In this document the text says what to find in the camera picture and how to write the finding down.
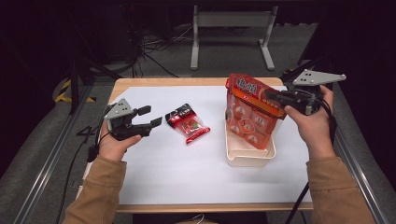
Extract yellow black hazard tape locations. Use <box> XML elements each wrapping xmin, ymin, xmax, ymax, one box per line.
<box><xmin>55</xmin><ymin>78</ymin><xmax>96</xmax><ymax>104</ymax></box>

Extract person's right hand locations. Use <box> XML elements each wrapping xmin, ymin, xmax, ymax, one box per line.
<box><xmin>283</xmin><ymin>84</ymin><xmax>337</xmax><ymax>161</ymax></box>

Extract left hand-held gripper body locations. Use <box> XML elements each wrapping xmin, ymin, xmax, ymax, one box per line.
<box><xmin>103</xmin><ymin>98</ymin><xmax>153</xmax><ymax>142</ymax></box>

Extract person's left hand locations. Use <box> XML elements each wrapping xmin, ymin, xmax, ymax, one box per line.
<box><xmin>97</xmin><ymin>129</ymin><xmax>143</xmax><ymax>162</ymax></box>

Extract white metal stand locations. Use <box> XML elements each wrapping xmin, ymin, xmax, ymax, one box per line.
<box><xmin>190</xmin><ymin>4</ymin><xmax>279</xmax><ymax>72</ymax></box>

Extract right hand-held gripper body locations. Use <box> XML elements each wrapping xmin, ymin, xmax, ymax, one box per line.
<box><xmin>286</xmin><ymin>68</ymin><xmax>347</xmax><ymax>116</ymax></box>

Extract white divided container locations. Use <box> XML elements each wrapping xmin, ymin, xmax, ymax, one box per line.
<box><xmin>224</xmin><ymin>111</ymin><xmax>277</xmax><ymax>168</ymax></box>

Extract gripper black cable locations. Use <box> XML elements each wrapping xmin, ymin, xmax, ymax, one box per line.
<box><xmin>284</xmin><ymin>98</ymin><xmax>339</xmax><ymax>224</ymax></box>
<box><xmin>55</xmin><ymin>105</ymin><xmax>114</xmax><ymax>224</ymax></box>

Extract white table mat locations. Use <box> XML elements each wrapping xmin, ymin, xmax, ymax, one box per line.
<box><xmin>81</xmin><ymin>85</ymin><xmax>313</xmax><ymax>206</ymax></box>

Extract tangle of black floor cables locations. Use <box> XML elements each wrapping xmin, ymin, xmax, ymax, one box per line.
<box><xmin>122</xmin><ymin>6</ymin><xmax>194</xmax><ymax>78</ymax></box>

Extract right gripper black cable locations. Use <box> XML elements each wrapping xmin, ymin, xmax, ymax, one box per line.
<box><xmin>284</xmin><ymin>98</ymin><xmax>339</xmax><ymax>224</ymax></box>

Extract small red black packet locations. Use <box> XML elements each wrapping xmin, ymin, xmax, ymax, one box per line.
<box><xmin>164</xmin><ymin>103</ymin><xmax>211</xmax><ymax>145</ymax></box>

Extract large orange clear packet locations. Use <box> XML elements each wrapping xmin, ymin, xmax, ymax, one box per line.
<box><xmin>225</xmin><ymin>73</ymin><xmax>288</xmax><ymax>151</ymax></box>

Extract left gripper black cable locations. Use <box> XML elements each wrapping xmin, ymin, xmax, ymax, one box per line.
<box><xmin>55</xmin><ymin>105</ymin><xmax>114</xmax><ymax>224</ymax></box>

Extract aluminium floor rail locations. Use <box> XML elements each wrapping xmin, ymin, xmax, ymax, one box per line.
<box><xmin>12</xmin><ymin>87</ymin><xmax>94</xmax><ymax>224</ymax></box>
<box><xmin>332</xmin><ymin>124</ymin><xmax>389</xmax><ymax>224</ymax></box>

